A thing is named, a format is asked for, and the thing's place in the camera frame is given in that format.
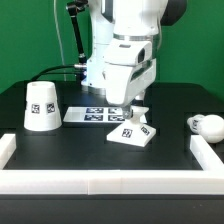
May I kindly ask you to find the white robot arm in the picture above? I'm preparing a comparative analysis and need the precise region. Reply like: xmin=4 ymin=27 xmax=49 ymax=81
xmin=82 ymin=0 xmax=187 ymax=119

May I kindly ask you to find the white lamp base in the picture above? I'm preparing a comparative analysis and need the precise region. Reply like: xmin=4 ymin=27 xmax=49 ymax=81
xmin=107 ymin=106 xmax=156 ymax=147

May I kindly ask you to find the white thin cable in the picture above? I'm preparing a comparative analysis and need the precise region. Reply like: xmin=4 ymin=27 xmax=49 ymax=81
xmin=53 ymin=0 xmax=68 ymax=82

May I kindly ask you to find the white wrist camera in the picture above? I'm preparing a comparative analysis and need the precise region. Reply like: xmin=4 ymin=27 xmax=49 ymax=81
xmin=104 ymin=38 xmax=152 ymax=66

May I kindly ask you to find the white U-shaped fence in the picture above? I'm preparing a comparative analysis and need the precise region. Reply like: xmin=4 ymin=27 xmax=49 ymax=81
xmin=0 ymin=134 xmax=224 ymax=195

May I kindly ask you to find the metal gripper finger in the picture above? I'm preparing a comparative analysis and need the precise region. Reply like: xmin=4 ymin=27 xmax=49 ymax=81
xmin=123 ymin=105 xmax=133 ymax=119

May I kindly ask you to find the white lamp bulb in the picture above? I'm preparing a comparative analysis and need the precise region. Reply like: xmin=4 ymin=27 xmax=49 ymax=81
xmin=187 ymin=114 xmax=224 ymax=143

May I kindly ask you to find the white lamp shade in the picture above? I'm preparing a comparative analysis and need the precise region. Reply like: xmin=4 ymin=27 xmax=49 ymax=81
xmin=24 ymin=81 xmax=62 ymax=131

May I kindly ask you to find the black cable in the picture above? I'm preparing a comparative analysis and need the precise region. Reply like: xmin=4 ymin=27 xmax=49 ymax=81
xmin=30 ymin=64 xmax=88 ymax=84

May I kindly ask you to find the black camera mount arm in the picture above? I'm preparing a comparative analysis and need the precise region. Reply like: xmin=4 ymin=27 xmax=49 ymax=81
xmin=66 ymin=0 xmax=88 ymax=69

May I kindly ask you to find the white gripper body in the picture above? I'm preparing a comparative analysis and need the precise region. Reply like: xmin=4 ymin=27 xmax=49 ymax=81
xmin=104 ymin=59 xmax=156 ymax=107

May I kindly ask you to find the white marker tag sheet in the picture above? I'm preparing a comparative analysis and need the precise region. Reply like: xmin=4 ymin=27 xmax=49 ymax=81
xmin=63 ymin=107 xmax=124 ymax=123

